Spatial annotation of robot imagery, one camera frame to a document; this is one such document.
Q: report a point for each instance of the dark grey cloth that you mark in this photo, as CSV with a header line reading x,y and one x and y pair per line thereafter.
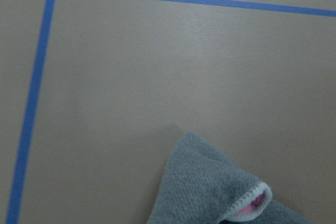
x,y
201,185

